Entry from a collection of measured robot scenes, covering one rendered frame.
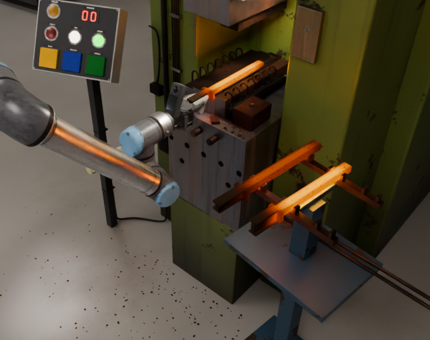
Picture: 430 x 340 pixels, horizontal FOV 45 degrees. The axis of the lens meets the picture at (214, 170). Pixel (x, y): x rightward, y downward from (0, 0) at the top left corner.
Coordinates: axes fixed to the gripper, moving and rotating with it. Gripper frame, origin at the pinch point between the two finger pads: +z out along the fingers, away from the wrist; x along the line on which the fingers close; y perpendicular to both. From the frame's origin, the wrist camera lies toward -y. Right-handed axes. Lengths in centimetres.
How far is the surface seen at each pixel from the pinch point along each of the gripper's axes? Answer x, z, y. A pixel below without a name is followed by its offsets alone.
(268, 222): 55, -37, 0
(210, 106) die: 1.0, 2.9, 5.7
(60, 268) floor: -54, -42, 100
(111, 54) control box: -39.9, -7.9, -5.1
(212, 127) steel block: 7.2, -3.1, 9.3
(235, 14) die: 7.5, 6.2, -30.1
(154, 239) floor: -34, 2, 100
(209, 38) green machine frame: -18.5, 24.4, -7.5
